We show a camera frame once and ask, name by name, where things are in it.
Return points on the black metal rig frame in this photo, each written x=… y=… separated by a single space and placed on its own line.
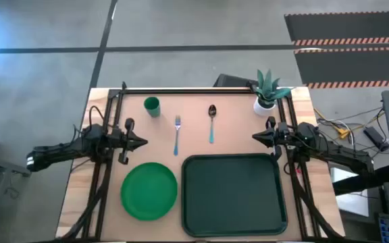
x=187 y=91

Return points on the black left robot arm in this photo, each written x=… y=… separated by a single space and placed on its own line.
x=63 y=150

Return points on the green plant in white pot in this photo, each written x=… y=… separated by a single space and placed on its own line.
x=265 y=89

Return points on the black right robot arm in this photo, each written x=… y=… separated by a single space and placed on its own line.
x=336 y=153

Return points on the black orange-striped floor mat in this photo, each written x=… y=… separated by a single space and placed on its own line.
x=346 y=27
x=353 y=65

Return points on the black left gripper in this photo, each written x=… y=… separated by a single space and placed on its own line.
x=122 y=140

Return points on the green plastic cup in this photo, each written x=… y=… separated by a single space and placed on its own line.
x=152 y=106

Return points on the white box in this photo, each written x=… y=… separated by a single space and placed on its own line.
x=353 y=202

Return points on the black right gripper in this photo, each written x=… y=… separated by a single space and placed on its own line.
x=277 y=136

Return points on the dark green serving tray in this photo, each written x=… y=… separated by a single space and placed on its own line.
x=233 y=195

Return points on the black chair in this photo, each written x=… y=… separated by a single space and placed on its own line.
x=231 y=81

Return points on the black power adapter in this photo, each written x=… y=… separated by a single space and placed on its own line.
x=377 y=138

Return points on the green plastic plate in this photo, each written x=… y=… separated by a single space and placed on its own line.
x=149 y=190

